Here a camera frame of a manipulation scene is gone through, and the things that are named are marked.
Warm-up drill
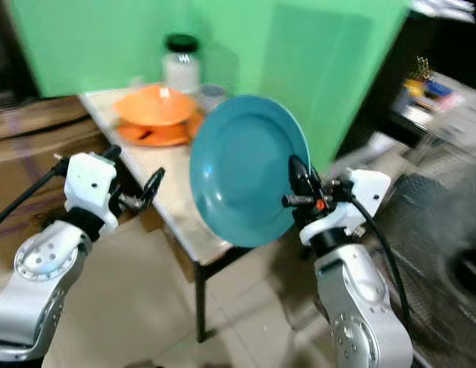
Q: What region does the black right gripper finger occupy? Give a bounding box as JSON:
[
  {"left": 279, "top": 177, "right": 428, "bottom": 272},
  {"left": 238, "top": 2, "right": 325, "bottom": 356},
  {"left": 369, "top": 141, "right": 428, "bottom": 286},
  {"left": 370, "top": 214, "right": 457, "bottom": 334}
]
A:
[{"left": 287, "top": 154, "right": 317, "bottom": 197}]

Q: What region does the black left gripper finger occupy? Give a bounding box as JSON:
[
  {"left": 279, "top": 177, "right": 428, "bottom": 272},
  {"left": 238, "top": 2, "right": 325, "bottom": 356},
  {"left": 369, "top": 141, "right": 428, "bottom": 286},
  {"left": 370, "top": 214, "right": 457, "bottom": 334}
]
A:
[{"left": 140, "top": 166, "right": 166, "bottom": 210}]

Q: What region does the teal round plate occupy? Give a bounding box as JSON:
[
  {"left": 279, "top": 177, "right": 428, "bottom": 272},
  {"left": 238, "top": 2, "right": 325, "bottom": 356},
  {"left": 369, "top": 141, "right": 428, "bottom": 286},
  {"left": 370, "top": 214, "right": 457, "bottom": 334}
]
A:
[{"left": 189, "top": 94, "right": 311, "bottom": 248}]

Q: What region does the beige table with black legs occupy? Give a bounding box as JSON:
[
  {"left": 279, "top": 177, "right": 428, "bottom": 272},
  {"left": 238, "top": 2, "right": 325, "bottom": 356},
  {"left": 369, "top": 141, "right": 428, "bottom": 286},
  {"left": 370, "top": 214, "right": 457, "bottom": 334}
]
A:
[{"left": 80, "top": 86, "right": 269, "bottom": 343}]

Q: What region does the orange flat plate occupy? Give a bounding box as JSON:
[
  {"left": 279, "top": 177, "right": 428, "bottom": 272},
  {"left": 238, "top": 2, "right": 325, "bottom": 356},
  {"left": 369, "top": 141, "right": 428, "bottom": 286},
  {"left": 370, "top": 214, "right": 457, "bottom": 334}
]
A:
[{"left": 115, "top": 112, "right": 205, "bottom": 147}]

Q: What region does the orange upturned bowl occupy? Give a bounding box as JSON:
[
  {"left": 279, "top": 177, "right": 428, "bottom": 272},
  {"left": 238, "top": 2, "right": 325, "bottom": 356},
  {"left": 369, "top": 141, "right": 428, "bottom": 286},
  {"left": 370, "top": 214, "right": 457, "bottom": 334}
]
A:
[{"left": 114, "top": 84, "right": 197, "bottom": 127}]

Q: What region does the small grey cup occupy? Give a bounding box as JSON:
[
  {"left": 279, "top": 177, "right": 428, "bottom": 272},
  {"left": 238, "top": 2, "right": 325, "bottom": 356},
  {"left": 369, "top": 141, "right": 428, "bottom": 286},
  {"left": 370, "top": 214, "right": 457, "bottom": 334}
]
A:
[{"left": 197, "top": 83, "right": 228, "bottom": 116}]

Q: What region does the clear jar with black lid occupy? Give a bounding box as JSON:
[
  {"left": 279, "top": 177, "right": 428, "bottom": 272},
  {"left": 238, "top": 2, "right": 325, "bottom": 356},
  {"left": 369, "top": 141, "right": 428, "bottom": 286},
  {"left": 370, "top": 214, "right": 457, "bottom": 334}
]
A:
[{"left": 162, "top": 33, "right": 202, "bottom": 96}]

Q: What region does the green backdrop screen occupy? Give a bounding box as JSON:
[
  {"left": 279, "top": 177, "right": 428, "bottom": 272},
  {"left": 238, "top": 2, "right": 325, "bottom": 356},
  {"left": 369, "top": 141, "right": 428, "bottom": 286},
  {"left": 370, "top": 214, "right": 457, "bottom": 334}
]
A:
[{"left": 10, "top": 0, "right": 412, "bottom": 175}]

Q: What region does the dark grey bulky object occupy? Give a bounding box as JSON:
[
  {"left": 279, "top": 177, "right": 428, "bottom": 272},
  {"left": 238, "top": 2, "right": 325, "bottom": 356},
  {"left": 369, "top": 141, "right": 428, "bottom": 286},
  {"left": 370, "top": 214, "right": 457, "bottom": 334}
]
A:
[{"left": 372, "top": 170, "right": 476, "bottom": 368}]

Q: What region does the cluttered white shelf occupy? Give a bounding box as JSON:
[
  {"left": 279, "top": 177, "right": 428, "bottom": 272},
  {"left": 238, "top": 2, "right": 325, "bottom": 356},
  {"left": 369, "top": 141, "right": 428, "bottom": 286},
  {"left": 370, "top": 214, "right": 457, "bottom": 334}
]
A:
[{"left": 393, "top": 57, "right": 476, "bottom": 148}]

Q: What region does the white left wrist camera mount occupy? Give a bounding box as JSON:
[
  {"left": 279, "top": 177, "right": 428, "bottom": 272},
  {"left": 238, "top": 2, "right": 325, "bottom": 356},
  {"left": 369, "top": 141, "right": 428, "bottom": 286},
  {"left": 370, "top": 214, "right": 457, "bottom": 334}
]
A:
[{"left": 63, "top": 152, "right": 119, "bottom": 232}]

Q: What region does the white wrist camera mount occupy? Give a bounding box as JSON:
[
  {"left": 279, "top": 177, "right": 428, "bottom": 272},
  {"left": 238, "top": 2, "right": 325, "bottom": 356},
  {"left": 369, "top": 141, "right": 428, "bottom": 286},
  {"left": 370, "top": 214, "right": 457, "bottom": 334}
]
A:
[
  {"left": 299, "top": 168, "right": 392, "bottom": 247},
  {"left": 63, "top": 152, "right": 119, "bottom": 232}
]

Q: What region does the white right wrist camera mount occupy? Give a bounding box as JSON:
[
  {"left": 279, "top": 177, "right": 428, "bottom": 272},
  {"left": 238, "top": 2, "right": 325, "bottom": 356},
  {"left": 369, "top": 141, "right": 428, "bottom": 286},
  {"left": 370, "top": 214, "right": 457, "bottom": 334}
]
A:
[{"left": 299, "top": 168, "right": 392, "bottom": 247}]

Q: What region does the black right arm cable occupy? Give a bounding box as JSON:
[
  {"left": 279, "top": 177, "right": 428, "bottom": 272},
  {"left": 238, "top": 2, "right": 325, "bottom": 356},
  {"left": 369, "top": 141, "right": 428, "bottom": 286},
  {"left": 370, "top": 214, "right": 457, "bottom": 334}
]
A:
[{"left": 343, "top": 193, "right": 415, "bottom": 332}]

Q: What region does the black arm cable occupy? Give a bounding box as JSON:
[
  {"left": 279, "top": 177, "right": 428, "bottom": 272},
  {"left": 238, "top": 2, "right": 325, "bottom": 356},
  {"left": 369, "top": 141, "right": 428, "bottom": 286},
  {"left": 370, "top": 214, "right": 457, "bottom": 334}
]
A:
[
  {"left": 0, "top": 156, "right": 74, "bottom": 231},
  {"left": 343, "top": 193, "right": 415, "bottom": 332}
]

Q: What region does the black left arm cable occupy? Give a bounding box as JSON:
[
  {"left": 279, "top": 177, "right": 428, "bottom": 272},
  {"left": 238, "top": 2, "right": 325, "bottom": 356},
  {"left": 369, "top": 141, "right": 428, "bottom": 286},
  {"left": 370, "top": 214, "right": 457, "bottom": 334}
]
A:
[{"left": 0, "top": 156, "right": 74, "bottom": 231}]

